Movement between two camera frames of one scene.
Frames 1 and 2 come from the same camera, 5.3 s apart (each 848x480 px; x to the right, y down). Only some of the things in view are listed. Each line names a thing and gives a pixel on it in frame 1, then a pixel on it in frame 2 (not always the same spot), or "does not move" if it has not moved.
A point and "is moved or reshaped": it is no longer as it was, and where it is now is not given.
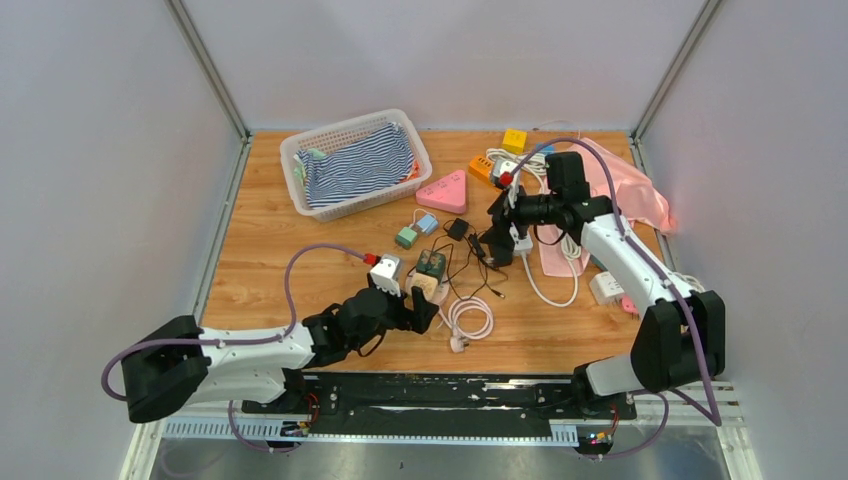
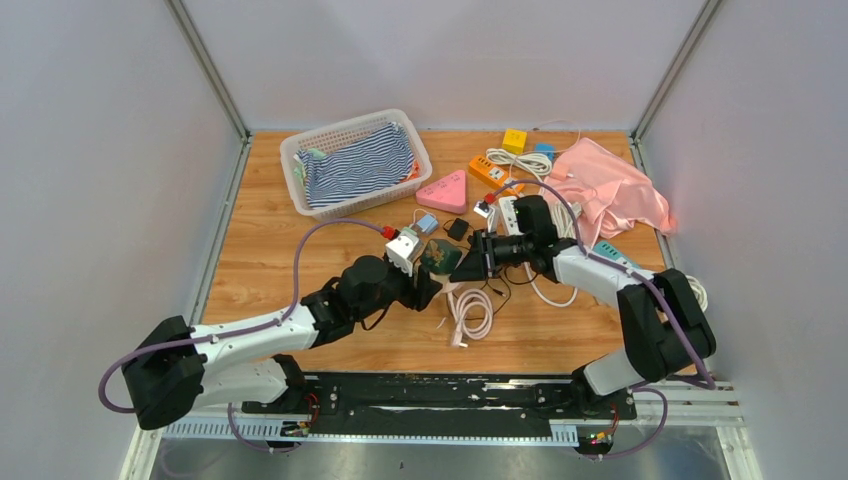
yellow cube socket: x=515 y=140 does not move
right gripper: x=503 y=213 -> x=481 y=262
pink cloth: x=630 y=192 does not move
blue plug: x=428 y=224 does not move
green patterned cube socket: x=431 y=263 is moved or reshaped
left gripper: x=416 y=319 -> x=418 y=295
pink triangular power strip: x=447 y=193 does not move
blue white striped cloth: x=377 y=158 does not move
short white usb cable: x=427 y=212 does not move
